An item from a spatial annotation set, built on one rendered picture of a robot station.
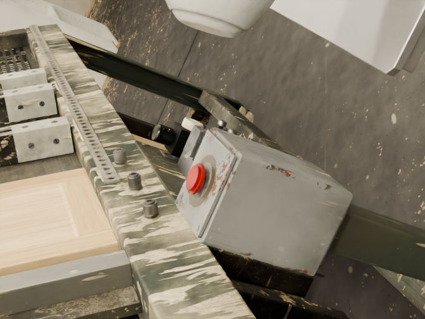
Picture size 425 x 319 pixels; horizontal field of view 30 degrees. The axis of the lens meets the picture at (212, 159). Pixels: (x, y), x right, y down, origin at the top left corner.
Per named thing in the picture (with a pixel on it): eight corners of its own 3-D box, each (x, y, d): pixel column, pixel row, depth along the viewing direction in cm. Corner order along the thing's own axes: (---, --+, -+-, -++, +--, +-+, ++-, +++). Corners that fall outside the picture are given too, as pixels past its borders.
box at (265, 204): (360, 197, 99) (237, 153, 92) (320, 280, 101) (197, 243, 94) (320, 165, 110) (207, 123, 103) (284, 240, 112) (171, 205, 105)
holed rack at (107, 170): (121, 181, 148) (120, 178, 148) (105, 185, 148) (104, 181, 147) (36, 26, 296) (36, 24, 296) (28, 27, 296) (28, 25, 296)
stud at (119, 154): (128, 164, 156) (126, 150, 155) (116, 166, 156) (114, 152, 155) (125, 160, 158) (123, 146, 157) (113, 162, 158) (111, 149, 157)
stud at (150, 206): (160, 218, 132) (158, 202, 131) (145, 221, 131) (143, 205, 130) (157, 212, 134) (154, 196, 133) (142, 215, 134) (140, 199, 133)
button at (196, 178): (217, 173, 96) (203, 168, 96) (205, 202, 97) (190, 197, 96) (208, 162, 100) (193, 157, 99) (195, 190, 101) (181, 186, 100)
